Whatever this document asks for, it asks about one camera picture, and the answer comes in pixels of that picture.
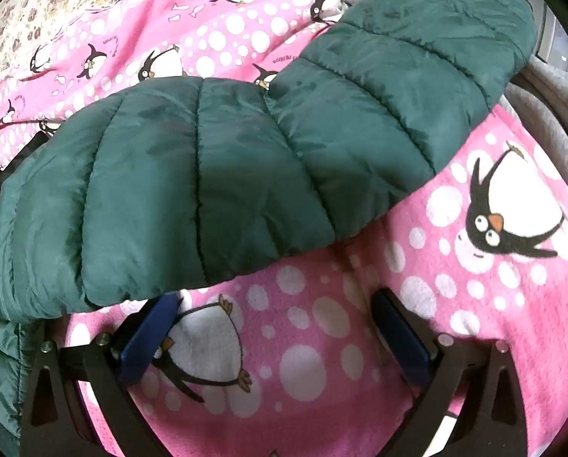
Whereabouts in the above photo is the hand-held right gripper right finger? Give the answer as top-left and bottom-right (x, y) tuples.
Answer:
(372, 289), (530, 457)

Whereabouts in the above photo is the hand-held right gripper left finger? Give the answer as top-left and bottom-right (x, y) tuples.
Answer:
(19, 292), (182, 457)

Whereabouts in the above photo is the green puffer jacket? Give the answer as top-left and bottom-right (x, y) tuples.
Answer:
(0, 0), (539, 439)

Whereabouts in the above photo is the floral bedsheet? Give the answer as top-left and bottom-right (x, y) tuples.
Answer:
(0, 0), (470, 105)

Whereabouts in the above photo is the grey cloth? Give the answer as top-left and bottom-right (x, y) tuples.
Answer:
(498, 54), (568, 210)

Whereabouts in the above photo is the pink penguin print blanket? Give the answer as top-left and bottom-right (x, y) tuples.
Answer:
(0, 0), (568, 457)

